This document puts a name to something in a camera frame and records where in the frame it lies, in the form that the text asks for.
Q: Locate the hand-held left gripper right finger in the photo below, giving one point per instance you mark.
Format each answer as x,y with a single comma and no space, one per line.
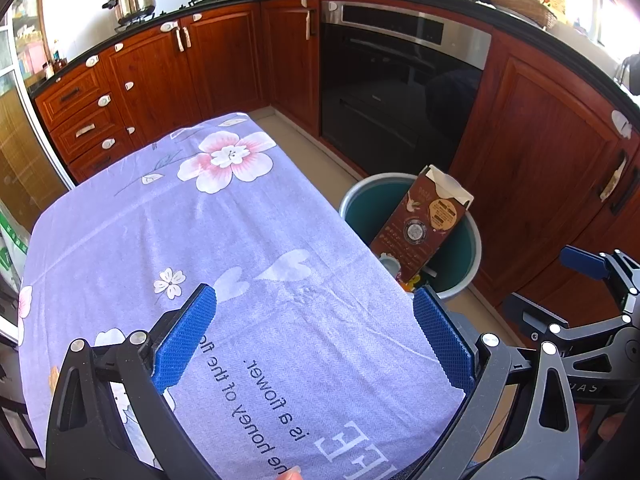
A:
442,340

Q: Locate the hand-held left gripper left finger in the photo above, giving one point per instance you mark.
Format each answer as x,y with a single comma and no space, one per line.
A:
185,340

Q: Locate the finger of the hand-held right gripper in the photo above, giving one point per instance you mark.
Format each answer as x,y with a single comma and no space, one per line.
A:
535,312
585,262

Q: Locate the teal bin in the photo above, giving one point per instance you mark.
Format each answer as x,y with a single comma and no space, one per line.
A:
450,265

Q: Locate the white leaf-print paper cup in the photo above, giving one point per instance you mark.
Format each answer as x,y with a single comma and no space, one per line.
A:
389,262

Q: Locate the brown carton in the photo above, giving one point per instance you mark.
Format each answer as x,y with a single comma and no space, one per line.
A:
415,230

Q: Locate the person's left hand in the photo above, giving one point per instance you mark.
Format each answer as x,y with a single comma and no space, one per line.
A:
289,475

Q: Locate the purple floral tablecloth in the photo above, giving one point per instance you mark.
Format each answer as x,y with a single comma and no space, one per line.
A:
200,240

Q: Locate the green white sack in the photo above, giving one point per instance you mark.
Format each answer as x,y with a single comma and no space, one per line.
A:
10,250

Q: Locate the glass sliding door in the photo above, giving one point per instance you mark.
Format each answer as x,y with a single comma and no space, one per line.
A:
25,160

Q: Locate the built-in black oven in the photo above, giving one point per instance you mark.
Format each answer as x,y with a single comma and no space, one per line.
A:
395,90

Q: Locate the wicker basket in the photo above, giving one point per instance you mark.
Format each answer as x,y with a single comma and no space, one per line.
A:
522,5

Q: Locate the red wooden kitchen cabinet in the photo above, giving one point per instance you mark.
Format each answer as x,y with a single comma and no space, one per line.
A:
220,60

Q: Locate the black gas hob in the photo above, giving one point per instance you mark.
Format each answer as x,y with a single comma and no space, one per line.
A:
200,2

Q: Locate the steel cooking pot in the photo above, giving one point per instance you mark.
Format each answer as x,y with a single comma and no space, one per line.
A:
135,2

